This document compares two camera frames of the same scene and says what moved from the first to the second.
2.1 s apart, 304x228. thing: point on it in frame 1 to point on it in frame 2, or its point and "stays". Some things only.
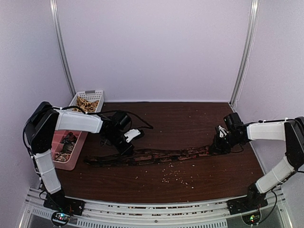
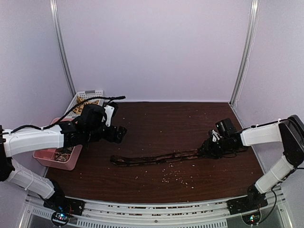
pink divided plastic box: (76, 153) to (47, 157)
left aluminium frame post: (53, 6) stays
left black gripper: (124, 151) to (119, 135)
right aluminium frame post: (254, 14) stays
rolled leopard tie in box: (61, 156) stays
